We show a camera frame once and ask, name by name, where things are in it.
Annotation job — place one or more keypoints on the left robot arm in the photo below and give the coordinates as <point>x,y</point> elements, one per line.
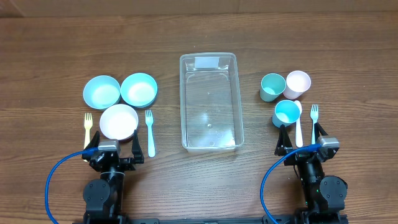
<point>104,196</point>

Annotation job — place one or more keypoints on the blue plastic cup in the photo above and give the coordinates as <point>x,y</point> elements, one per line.
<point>286,112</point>

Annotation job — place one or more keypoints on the pink plastic cup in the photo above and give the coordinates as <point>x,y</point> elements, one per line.
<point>297,83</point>

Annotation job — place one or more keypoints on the teal bowl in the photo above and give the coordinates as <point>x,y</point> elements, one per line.
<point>139,90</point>

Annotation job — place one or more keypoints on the green plastic fork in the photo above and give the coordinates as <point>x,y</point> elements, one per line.
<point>314,117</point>

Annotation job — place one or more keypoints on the green plastic cup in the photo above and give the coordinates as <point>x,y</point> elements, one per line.
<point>272,85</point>

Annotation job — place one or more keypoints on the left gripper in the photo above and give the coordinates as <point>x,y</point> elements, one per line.
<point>115,162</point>

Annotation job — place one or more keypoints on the clear plastic container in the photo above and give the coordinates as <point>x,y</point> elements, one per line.
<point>210,102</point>

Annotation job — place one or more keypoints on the white pink bowl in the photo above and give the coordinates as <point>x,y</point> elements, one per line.
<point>119,122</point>

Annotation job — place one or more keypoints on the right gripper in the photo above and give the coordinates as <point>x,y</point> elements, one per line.
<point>283,144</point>

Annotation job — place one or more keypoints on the pink plastic spoon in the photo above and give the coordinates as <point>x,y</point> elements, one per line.
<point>298,128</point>

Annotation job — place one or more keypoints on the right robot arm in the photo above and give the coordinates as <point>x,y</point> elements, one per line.
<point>324,194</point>

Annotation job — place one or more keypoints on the yellow plastic fork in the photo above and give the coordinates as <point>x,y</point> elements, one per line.
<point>88,123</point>

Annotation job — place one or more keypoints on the light blue plastic fork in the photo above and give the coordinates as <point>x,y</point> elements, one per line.
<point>149,123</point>

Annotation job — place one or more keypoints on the light blue bowl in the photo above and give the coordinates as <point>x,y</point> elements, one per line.
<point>101,92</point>

